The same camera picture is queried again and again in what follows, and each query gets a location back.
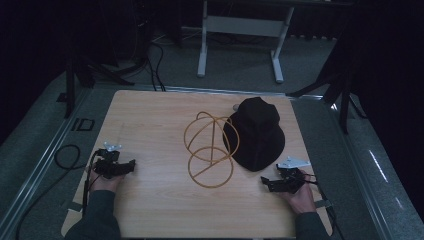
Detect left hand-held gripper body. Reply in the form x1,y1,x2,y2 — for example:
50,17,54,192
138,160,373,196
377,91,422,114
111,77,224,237
92,141,125,180

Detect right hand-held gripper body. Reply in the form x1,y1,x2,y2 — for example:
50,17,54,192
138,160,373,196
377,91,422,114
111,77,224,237
275,155,318,195

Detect person's left hand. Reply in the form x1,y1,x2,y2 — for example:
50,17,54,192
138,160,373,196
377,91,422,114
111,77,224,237
87,165,126,194

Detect person's right hand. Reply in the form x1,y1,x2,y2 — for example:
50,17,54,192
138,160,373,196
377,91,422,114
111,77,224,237
279,169,318,215

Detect black bucket hat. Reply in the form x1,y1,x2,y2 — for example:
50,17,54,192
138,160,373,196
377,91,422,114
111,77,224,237
222,96,287,173

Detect black tripod stand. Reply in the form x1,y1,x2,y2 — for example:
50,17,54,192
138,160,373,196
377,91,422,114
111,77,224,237
287,39,368,136
56,49,136,120

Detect left hand-held gripper cable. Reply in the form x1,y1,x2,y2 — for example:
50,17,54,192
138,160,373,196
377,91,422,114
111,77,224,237
81,149,102,216

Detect hand-held gripper cable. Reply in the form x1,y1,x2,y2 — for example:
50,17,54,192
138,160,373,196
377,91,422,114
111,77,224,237
81,149,102,216
299,172,346,240

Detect black floor cable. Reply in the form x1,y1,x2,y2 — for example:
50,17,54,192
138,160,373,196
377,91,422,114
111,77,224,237
14,143,88,240

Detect right hand-held gripper cable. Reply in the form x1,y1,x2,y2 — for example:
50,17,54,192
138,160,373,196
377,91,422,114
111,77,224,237
299,172,346,240

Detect yellow wire hat stand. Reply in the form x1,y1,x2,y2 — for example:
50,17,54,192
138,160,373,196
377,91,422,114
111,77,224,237
183,111,241,189

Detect metal floor rail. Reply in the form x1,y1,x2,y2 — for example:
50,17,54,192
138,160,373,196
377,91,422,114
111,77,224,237
94,83,326,101
328,99,424,240
0,87,93,236

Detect black background cables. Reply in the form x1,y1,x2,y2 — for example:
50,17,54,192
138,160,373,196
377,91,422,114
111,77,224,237
133,19,167,93

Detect white desk frame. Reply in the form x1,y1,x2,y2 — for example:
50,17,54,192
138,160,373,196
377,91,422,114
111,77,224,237
196,0,296,84

